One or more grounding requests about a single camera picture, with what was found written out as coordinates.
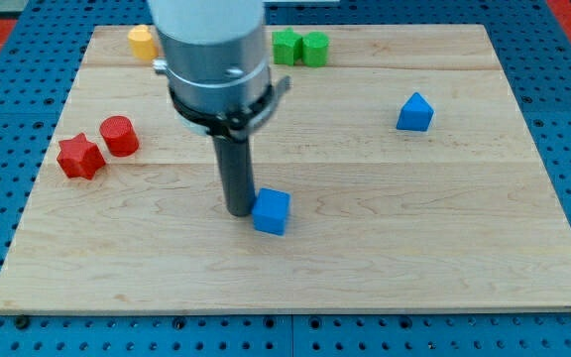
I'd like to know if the red star block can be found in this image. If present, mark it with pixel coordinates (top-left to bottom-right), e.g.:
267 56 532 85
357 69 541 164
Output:
57 133 106 180

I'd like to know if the blue cube block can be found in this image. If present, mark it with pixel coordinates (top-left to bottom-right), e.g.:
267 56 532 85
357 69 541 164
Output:
252 187 290 236

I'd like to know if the green star block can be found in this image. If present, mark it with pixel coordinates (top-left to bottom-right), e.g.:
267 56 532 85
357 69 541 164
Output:
272 28 302 65

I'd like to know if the yellow heart block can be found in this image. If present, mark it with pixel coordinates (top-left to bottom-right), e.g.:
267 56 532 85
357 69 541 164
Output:
127 25 158 60

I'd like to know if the wooden board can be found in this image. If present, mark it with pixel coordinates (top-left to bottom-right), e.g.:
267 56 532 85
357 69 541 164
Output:
0 25 571 315

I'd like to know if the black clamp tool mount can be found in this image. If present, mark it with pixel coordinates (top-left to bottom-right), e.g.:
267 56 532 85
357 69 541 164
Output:
169 76 291 142

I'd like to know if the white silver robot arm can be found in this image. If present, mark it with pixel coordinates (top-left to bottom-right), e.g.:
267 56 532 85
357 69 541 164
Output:
148 0 290 216

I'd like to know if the green cylinder block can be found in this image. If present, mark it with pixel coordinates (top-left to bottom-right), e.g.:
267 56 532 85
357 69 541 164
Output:
302 32 330 67

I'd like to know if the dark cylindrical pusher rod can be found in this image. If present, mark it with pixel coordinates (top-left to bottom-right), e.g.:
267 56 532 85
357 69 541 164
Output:
213 137 256 217

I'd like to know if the blue triangular prism block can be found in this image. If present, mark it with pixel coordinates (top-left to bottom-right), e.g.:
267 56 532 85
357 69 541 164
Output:
396 92 435 132

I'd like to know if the red cylinder block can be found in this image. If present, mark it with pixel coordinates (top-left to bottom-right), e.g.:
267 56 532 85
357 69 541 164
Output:
99 115 140 157

